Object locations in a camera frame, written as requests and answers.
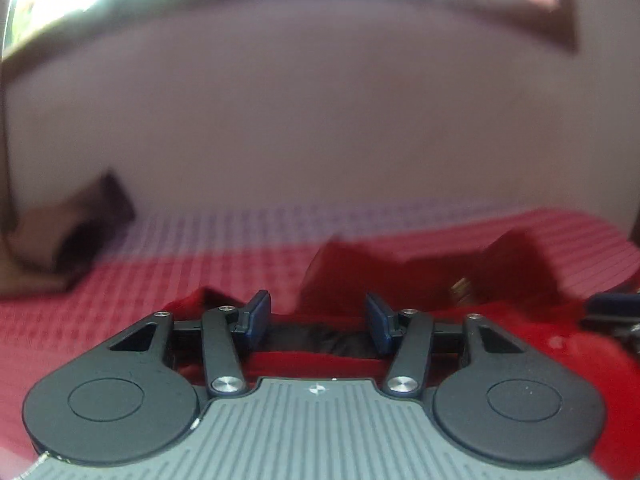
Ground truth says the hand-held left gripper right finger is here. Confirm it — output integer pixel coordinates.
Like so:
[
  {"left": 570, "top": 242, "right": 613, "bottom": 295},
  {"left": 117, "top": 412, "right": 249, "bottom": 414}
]
[{"left": 364, "top": 291, "right": 531, "bottom": 398}]

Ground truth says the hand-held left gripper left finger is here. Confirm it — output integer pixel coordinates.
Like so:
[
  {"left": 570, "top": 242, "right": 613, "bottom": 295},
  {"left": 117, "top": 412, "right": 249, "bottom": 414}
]
[{"left": 107, "top": 290, "right": 273, "bottom": 397}]

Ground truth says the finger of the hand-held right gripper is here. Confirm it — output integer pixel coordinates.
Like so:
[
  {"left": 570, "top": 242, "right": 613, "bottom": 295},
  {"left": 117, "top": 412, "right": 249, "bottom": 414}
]
[
  {"left": 584, "top": 292, "right": 640, "bottom": 314},
  {"left": 580, "top": 314, "right": 640, "bottom": 342}
]

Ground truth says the red down jacket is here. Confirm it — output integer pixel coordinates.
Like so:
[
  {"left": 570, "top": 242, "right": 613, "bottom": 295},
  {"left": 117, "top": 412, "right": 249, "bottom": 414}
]
[{"left": 165, "top": 227, "right": 640, "bottom": 480}]

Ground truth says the pink checkered bed sheet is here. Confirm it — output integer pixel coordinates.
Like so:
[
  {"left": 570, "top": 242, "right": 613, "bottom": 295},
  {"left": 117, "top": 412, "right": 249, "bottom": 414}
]
[{"left": 0, "top": 200, "right": 640, "bottom": 461}]

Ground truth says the brown pillow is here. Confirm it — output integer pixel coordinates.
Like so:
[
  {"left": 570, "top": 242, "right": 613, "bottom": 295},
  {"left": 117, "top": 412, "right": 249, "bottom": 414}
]
[{"left": 0, "top": 170, "right": 138, "bottom": 293}]

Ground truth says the wooden framed window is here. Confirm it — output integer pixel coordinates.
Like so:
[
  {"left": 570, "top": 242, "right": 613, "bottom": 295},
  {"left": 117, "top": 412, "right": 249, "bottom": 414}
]
[{"left": 0, "top": 0, "right": 578, "bottom": 63}]

